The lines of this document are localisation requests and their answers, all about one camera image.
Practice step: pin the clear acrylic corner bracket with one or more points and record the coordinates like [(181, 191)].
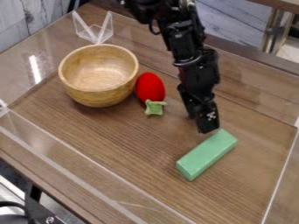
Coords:
[(97, 34)]

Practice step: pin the metal table leg background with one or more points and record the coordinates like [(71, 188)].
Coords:
[(277, 30)]

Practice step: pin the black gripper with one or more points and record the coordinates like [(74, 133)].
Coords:
[(200, 75)]

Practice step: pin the red plush strawberry toy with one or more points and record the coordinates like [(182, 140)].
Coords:
[(150, 92)]

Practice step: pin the brown wooden bowl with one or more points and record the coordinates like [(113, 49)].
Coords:
[(98, 74)]

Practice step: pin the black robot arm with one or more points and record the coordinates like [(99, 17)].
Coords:
[(174, 20)]

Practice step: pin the green block stick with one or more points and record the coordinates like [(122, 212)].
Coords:
[(206, 154)]

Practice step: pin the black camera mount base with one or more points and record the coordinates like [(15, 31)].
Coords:
[(35, 213)]

